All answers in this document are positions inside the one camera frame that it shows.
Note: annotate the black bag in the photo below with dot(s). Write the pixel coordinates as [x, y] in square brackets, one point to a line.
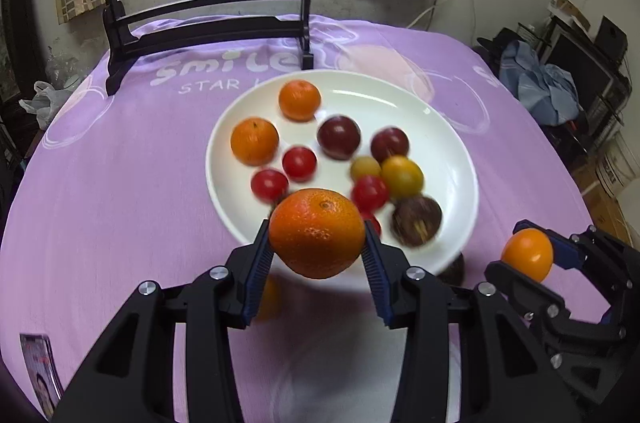
[492, 45]

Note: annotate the cardboard box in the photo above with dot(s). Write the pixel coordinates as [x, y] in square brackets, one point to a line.
[570, 10]

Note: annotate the red cherry tomato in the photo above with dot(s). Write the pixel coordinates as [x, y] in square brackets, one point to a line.
[269, 184]
[299, 163]
[369, 193]

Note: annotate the smartphone with lit screen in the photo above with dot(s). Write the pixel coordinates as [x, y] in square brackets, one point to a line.
[40, 373]

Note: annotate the black speaker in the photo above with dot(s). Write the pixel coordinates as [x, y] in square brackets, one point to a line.
[611, 38]

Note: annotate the white bucket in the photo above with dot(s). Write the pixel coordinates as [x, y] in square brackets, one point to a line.
[617, 168]

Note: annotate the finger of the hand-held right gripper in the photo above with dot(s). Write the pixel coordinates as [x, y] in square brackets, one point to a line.
[562, 250]
[525, 295]

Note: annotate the mandarin orange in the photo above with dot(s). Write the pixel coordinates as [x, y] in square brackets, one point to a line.
[254, 141]
[317, 233]
[299, 100]

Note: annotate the blue cloth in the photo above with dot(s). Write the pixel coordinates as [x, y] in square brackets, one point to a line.
[545, 88]

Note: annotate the purple printed tablecloth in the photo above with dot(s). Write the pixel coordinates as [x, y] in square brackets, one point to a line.
[125, 178]

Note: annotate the white plastic bag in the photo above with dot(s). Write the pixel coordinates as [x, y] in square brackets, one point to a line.
[47, 98]

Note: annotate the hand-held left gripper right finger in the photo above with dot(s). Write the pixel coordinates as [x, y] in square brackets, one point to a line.
[377, 283]

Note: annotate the dark brown water chestnut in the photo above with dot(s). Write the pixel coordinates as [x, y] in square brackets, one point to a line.
[452, 273]
[416, 220]

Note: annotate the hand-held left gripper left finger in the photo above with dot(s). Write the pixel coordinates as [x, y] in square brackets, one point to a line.
[257, 283]

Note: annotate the black computer monitor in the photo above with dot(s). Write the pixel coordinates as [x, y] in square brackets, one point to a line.
[582, 63]

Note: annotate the small yellow-green fruit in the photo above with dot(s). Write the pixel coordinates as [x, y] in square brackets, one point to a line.
[362, 167]

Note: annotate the dark red tomato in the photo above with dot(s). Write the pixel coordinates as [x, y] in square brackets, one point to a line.
[390, 143]
[338, 137]

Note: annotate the white oval plate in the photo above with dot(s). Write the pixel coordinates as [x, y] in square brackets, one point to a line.
[440, 163]

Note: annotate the orange cherry tomato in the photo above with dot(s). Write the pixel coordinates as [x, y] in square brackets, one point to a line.
[527, 253]

